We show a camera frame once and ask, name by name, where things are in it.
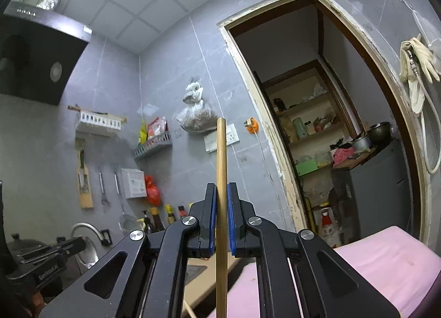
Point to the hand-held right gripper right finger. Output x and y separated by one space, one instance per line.
233 225

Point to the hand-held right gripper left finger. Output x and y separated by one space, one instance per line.
211 225

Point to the brown bamboo chopstick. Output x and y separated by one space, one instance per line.
222 166

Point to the black pot with lid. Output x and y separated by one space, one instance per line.
26 244

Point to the yellow cap sauce bottle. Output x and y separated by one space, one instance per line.
170 215

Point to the dark soy sauce bottle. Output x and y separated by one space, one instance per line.
158 221

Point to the metal faucet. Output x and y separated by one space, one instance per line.
88 226

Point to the black pump bottle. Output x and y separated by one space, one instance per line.
147 223

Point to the red plastic bag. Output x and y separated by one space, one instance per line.
153 192

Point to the hanging metal strainer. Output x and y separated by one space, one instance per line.
126 223

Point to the wooden knife holder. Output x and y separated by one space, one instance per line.
85 187

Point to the green box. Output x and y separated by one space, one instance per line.
306 167

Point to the hanging metal fork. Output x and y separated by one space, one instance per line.
103 190

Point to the red label plastic bottle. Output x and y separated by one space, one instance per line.
330 230

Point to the orange plug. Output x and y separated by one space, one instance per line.
251 125

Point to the clear bag of dried goods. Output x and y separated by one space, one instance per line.
197 116

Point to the red snack packet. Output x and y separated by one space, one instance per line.
157 128

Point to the yellow snack packet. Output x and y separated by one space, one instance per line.
143 133

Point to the pink rag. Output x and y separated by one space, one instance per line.
342 156

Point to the wooden shelf unit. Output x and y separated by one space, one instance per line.
310 104

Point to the grey fridge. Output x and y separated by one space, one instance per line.
375 194

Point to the small steel pot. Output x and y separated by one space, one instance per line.
360 143

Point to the pink flowered tablecloth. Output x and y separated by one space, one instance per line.
379 269

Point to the dark metal pot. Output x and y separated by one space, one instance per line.
379 131

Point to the black range hood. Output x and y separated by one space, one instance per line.
34 63

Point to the cream rubber gloves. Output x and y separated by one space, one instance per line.
417 70

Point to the white wall box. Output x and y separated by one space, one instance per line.
133 183

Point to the white wall socket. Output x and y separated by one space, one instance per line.
231 136

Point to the grey wall shelf basket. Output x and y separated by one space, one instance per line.
153 146

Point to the white wall rack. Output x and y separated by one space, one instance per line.
100 121

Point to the wooden door frame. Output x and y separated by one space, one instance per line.
375 63

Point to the silver foil exhaust duct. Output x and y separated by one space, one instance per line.
51 0

